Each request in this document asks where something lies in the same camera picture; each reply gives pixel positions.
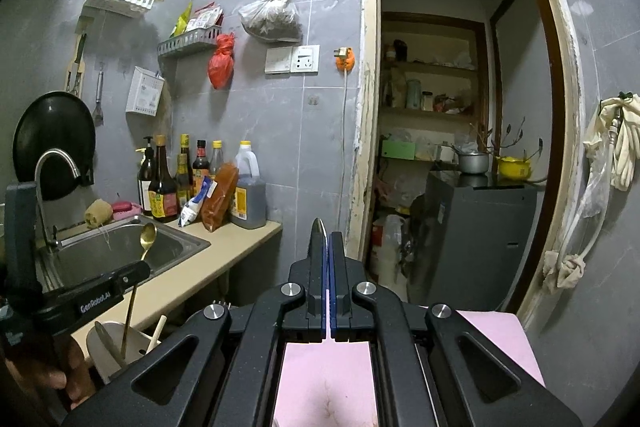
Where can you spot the person's left hand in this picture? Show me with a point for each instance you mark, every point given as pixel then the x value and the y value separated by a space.
pixel 50 379

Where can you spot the worn wooden door frame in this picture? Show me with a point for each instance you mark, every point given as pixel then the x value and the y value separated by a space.
pixel 367 107

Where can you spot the dry plant twigs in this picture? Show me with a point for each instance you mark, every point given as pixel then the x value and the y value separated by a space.
pixel 507 137

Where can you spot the white wall box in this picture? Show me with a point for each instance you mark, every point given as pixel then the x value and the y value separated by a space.
pixel 144 92

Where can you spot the grey cabinet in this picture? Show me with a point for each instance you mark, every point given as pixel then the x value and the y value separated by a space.
pixel 475 247

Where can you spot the beige kitchen counter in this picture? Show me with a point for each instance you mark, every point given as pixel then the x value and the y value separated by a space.
pixel 210 267

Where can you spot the wooden shelf unit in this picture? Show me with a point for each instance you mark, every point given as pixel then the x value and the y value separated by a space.
pixel 435 62

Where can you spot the white wall switch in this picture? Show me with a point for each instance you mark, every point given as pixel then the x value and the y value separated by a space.
pixel 278 60

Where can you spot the clear bottle yellow cap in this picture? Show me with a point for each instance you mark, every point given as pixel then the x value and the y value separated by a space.
pixel 216 159

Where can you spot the pink tablecloth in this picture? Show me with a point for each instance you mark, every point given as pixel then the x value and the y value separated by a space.
pixel 325 372

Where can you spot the blue and white packet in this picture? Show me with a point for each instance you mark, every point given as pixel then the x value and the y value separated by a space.
pixel 192 209

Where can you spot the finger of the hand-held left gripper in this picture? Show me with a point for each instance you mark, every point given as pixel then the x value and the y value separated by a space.
pixel 132 276

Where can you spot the orange plug holder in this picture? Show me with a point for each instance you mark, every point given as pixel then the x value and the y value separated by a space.
pixel 345 59

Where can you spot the grey corner shelf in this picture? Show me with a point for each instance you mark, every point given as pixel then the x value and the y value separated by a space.
pixel 190 43

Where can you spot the metal pot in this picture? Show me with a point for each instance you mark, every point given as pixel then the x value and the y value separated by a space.
pixel 472 163

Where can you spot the hanging metal spatula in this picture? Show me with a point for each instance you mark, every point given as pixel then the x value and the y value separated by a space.
pixel 99 102

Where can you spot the steel sink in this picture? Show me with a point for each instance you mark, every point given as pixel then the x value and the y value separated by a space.
pixel 100 252

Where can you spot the pink soap dish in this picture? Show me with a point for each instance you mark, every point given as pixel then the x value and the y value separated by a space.
pixel 127 209

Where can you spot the knotted cream cloth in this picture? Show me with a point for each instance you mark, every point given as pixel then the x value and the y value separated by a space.
pixel 565 269

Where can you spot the green box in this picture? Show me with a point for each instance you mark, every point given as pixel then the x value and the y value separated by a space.
pixel 398 150

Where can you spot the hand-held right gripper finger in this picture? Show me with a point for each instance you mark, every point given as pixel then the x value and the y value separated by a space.
pixel 322 297
pixel 335 287

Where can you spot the large dark oil jug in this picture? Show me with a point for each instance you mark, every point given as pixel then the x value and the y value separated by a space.
pixel 249 202

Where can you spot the loofah sponge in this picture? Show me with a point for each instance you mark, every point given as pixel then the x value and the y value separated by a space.
pixel 97 213

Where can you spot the white plastic bag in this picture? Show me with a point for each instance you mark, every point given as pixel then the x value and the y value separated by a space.
pixel 390 252

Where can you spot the silver spoon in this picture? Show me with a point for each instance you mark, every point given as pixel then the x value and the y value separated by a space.
pixel 104 339
pixel 324 237

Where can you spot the pale green jar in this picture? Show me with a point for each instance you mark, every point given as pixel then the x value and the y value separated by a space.
pixel 413 94

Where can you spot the black wok pan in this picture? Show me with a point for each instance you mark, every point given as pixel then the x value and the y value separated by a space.
pixel 55 127

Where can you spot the white wall socket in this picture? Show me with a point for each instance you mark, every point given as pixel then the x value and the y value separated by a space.
pixel 305 59

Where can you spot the yellow-green snack packet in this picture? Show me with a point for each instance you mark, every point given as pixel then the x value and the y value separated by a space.
pixel 182 22

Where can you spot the red and white packets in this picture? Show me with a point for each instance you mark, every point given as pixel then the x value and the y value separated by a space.
pixel 205 19

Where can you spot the orange seasoning packet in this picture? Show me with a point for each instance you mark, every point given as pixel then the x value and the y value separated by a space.
pixel 220 199

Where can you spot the red plastic bag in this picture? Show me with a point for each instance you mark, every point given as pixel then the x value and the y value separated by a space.
pixel 221 64

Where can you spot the chrome faucet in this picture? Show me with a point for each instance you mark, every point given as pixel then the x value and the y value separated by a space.
pixel 55 153

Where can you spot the dark-capped sauce bottle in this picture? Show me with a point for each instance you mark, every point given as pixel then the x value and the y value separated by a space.
pixel 201 167

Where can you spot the white plastic utensil holder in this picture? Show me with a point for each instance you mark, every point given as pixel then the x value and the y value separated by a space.
pixel 137 342

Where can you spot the yellow-capped sauce bottle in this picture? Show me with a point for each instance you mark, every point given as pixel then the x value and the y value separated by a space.
pixel 184 172

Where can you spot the yellow bowl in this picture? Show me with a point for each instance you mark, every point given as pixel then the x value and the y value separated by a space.
pixel 514 168

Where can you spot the clear hanging plastic bag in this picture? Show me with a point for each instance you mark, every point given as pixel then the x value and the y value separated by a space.
pixel 272 19

